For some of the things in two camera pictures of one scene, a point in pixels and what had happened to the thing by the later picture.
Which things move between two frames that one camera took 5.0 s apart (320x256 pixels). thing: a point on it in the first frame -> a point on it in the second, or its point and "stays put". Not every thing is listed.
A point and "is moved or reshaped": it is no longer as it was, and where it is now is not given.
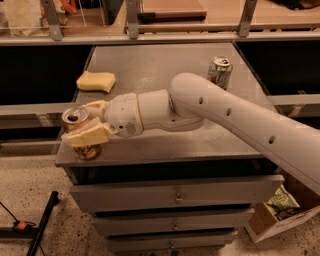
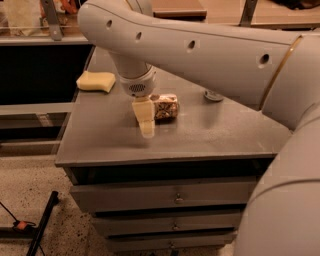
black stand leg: x=54 y=200 stays put
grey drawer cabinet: x=171 y=189 stays put
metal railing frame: x=245 y=31 stays put
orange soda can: x=73 y=118 is moved or reshaped
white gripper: x=122 y=114 -> x=138 y=86
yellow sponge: x=96 y=81 stays put
